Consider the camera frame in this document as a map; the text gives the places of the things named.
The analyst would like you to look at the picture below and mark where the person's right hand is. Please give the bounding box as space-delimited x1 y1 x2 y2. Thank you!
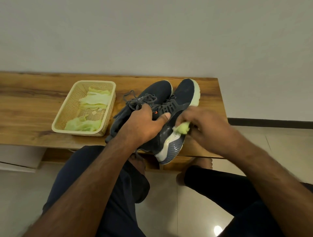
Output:
175 106 239 159

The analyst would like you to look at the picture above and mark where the person's left hand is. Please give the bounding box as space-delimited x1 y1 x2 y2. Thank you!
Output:
117 104 171 148

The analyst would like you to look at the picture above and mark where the grey shoelace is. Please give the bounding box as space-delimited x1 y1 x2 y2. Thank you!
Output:
133 94 178 160
113 90 158 119

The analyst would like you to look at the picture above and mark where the dark sneaker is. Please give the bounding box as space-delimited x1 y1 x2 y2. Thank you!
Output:
137 78 201 165
105 80 173 145

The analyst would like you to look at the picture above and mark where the person's right forearm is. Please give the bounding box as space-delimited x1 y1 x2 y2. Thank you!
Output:
224 133 313 237

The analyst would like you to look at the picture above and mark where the person's left forearm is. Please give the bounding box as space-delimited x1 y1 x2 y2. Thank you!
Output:
23 136 140 237

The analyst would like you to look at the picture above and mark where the person's left leg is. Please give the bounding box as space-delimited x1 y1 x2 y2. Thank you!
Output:
128 153 147 176

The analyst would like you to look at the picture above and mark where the dark baseboard strip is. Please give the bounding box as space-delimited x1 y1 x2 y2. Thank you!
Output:
227 118 313 129

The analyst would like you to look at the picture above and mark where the cream plastic mesh basket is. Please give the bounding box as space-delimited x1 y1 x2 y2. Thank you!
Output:
51 80 117 137

